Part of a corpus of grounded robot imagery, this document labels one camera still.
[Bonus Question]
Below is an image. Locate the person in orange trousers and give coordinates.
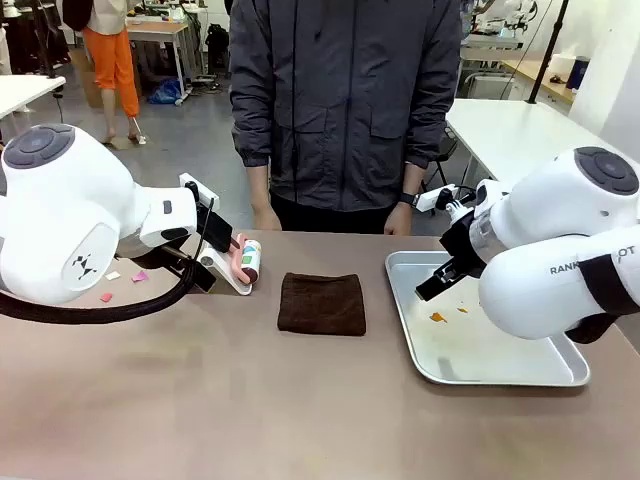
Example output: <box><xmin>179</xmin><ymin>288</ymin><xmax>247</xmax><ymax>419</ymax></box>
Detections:
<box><xmin>62</xmin><ymin>0</ymin><xmax>149</xmax><ymax>147</ymax></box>

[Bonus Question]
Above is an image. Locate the person's right hand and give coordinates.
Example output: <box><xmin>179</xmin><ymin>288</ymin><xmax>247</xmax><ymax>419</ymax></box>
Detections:
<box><xmin>251</xmin><ymin>198</ymin><xmax>283</xmax><ymax>232</ymax></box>

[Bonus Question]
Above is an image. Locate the dark brown cloth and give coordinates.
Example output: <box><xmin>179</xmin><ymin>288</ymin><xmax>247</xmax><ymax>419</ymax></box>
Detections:
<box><xmin>276</xmin><ymin>271</ymin><xmax>367</xmax><ymax>337</ymax></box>

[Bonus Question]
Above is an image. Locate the brown cardboard box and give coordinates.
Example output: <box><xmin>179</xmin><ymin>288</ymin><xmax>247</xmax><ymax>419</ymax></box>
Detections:
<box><xmin>69</xmin><ymin>47</ymin><xmax>104</xmax><ymax>109</ymax></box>

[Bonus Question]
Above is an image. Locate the person's left hand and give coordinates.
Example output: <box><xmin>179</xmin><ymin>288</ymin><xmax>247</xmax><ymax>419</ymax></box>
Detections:
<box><xmin>382</xmin><ymin>203</ymin><xmax>414</xmax><ymax>237</ymax></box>

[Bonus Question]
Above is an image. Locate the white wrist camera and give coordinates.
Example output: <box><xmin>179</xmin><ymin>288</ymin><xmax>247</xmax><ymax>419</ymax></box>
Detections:
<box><xmin>413</xmin><ymin>183</ymin><xmax>459</xmax><ymax>215</ymax></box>
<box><xmin>178</xmin><ymin>172</ymin><xmax>220</xmax><ymax>203</ymax></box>

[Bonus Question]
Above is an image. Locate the large white table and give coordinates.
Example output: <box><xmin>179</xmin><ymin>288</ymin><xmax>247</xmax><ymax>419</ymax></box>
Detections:
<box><xmin>443</xmin><ymin>97</ymin><xmax>626</xmax><ymax>186</ymax></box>

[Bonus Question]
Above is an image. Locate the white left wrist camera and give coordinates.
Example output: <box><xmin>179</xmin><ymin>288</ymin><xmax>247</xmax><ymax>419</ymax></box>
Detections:
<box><xmin>178</xmin><ymin>172</ymin><xmax>220</xmax><ymax>203</ymax></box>

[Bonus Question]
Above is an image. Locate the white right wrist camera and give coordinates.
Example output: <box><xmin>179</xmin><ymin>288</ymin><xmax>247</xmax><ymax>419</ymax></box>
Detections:
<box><xmin>413</xmin><ymin>183</ymin><xmax>459</xmax><ymax>215</ymax></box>

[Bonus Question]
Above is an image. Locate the white folding stand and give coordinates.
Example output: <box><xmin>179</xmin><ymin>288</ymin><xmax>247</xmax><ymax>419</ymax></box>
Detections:
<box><xmin>197</xmin><ymin>248</ymin><xmax>255</xmax><ymax>297</ymax></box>

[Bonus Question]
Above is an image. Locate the person's left forearm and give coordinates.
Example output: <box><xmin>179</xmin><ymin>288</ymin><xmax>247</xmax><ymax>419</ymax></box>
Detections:
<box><xmin>399</xmin><ymin>160</ymin><xmax>427</xmax><ymax>197</ymax></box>

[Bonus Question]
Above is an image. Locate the blue white canister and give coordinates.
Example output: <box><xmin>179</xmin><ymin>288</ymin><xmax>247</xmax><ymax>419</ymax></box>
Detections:
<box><xmin>569</xmin><ymin>55</ymin><xmax>591</xmax><ymax>93</ymax></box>

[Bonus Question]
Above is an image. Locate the long wooden workbench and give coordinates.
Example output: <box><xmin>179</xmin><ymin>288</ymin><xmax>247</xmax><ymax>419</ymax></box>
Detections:
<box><xmin>499</xmin><ymin>58</ymin><xmax>576</xmax><ymax>106</ymax></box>

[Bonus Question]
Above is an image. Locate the wooden top grey desk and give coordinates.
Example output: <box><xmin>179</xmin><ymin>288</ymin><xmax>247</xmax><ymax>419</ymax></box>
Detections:
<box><xmin>125</xmin><ymin>17</ymin><xmax>197</xmax><ymax>104</ymax></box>

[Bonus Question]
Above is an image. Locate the black tripod pole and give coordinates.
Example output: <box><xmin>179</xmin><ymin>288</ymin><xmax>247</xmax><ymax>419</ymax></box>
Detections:
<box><xmin>527</xmin><ymin>0</ymin><xmax>571</xmax><ymax>105</ymax></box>

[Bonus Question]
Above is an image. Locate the person's right forearm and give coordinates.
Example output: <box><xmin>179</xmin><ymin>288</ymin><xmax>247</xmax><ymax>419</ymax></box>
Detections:
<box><xmin>245</xmin><ymin>163</ymin><xmax>272</xmax><ymax>204</ymax></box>

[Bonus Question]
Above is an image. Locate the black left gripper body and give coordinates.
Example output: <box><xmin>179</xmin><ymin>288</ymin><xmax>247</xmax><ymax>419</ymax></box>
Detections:
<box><xmin>196</xmin><ymin>202</ymin><xmax>235</xmax><ymax>253</ymax></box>

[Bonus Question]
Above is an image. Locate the black folding chair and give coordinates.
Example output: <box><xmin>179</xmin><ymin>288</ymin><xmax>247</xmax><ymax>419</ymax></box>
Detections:
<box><xmin>419</xmin><ymin>124</ymin><xmax>459</xmax><ymax>191</ymax></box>

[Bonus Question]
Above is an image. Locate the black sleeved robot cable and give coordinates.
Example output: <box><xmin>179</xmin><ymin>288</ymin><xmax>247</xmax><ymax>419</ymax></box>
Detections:
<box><xmin>0</xmin><ymin>197</ymin><xmax>219</xmax><ymax>325</ymax></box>

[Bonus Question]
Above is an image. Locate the person in grey jacket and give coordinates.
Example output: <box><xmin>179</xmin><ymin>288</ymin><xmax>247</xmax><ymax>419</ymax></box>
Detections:
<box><xmin>227</xmin><ymin>0</ymin><xmax>464</xmax><ymax>236</ymax></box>

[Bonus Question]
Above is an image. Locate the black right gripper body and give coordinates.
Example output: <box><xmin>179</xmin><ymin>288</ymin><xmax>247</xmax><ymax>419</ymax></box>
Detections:
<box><xmin>438</xmin><ymin>213</ymin><xmax>487</xmax><ymax>282</ymax></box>

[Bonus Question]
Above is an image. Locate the pink lint roller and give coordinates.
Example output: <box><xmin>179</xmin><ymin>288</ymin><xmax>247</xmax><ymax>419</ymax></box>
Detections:
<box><xmin>230</xmin><ymin>232</ymin><xmax>264</xmax><ymax>286</ymax></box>

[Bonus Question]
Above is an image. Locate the blue plastic bag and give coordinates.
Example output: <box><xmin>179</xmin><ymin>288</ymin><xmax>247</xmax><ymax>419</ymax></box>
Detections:
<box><xmin>147</xmin><ymin>78</ymin><xmax>184</xmax><ymax>106</ymax></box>

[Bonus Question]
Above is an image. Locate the silver metal tray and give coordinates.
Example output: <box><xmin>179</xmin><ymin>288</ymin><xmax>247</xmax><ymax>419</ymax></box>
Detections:
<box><xmin>384</xmin><ymin>249</ymin><xmax>592</xmax><ymax>387</ymax></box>

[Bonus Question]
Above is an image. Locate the small white table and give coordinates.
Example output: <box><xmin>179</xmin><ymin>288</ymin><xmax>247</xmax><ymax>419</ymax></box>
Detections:
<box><xmin>0</xmin><ymin>74</ymin><xmax>67</xmax><ymax>121</ymax></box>

